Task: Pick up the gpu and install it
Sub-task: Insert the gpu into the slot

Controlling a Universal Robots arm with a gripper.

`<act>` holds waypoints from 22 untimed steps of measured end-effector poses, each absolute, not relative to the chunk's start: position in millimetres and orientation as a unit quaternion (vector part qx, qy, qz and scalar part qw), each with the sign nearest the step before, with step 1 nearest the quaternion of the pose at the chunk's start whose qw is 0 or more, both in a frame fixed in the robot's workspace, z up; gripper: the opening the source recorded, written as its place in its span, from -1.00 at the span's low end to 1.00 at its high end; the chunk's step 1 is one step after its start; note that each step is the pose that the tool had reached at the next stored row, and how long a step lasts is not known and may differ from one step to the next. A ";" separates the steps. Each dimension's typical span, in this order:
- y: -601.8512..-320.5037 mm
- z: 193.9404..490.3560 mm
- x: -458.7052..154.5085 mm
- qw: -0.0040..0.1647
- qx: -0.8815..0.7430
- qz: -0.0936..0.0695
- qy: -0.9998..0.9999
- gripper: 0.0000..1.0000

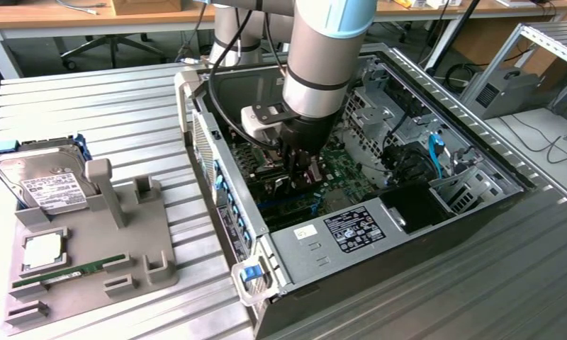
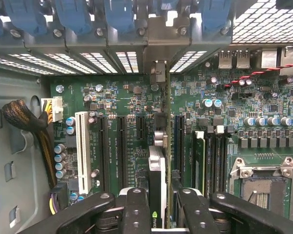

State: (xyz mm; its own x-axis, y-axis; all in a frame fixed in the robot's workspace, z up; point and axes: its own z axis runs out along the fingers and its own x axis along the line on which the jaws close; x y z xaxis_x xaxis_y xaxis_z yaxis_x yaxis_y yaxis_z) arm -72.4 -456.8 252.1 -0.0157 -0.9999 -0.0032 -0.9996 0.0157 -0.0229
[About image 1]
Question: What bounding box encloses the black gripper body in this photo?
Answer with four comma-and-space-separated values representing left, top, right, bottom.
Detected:
277, 112, 340, 164

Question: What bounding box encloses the graphics card with metal bracket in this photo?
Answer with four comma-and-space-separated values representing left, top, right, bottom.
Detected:
269, 161, 325, 200

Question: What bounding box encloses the CPU socket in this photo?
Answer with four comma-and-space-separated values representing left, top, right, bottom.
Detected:
259, 147, 285, 167

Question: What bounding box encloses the black installed RAM stick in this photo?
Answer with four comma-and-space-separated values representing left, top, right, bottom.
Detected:
252, 166, 284, 186

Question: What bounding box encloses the green motherboard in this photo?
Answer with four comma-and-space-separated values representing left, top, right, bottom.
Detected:
228, 115, 391, 233

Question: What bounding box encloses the grey chipset heatsink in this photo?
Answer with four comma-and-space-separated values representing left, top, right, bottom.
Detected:
323, 189, 355, 210

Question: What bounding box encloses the silver perforated drive cage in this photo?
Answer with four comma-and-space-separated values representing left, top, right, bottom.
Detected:
343, 86, 436, 157

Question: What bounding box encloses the silver power supply with label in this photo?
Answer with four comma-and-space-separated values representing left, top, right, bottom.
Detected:
267, 196, 410, 288

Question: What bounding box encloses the blue case latch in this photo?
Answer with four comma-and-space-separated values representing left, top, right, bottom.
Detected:
239, 266, 263, 283

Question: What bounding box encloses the silver disk bay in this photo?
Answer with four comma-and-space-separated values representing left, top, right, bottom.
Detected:
427, 165, 504, 217

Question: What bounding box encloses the open black PC case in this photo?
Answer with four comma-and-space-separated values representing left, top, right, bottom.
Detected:
173, 42, 538, 339

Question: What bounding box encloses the grey computer tower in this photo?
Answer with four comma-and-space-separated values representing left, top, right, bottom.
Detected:
471, 67, 556, 120

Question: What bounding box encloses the grey parts rack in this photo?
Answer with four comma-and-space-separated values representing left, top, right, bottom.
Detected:
1, 157, 181, 337

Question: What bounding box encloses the black office chair base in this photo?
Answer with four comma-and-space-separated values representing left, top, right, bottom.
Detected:
58, 33, 169, 70

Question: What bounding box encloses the brown cardboard box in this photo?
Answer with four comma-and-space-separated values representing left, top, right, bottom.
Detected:
111, 0, 183, 16

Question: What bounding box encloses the silver hard disk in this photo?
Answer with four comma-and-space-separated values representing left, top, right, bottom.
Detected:
0, 147, 100, 216

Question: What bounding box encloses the green RAM stick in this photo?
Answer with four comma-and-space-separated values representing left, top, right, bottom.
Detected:
10, 254, 128, 288

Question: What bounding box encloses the silver CPU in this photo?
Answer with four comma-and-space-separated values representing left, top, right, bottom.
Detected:
22, 234, 66, 268

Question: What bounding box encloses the silver hard disk drive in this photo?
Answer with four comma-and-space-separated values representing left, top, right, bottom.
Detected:
0, 132, 94, 210

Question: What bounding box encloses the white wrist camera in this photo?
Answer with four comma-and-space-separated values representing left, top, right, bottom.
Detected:
240, 103, 292, 146

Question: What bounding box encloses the black power wire bundle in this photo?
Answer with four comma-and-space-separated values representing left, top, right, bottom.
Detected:
380, 141, 439, 185

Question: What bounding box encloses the black camera cable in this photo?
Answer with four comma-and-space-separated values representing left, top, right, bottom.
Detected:
208, 6, 284, 149

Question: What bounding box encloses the blue data wire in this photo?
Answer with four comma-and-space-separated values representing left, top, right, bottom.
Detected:
426, 131, 448, 180

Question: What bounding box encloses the black hanging cable with plug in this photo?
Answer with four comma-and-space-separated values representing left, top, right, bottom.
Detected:
180, 5, 207, 67

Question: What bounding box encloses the wooden desk white frame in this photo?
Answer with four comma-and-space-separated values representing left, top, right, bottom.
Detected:
372, 0, 567, 72
0, 0, 219, 81

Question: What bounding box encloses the aluminium frame rack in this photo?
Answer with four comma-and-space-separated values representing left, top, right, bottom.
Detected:
458, 21, 567, 118

